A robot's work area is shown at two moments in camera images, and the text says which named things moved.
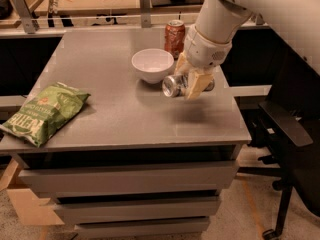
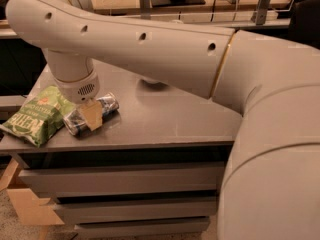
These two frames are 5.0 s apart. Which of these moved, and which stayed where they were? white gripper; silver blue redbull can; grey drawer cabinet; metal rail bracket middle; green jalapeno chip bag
Moved: white gripper; silver blue redbull can
Stayed: green jalapeno chip bag; metal rail bracket middle; grey drawer cabinet
